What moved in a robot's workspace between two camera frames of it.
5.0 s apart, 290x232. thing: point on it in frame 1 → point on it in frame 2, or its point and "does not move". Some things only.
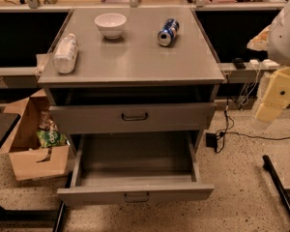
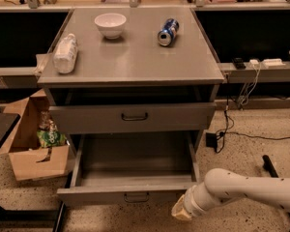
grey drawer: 135,168 does not move
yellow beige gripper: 284,39 → 189,202
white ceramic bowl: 111,24 does not move
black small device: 239,63 does not move
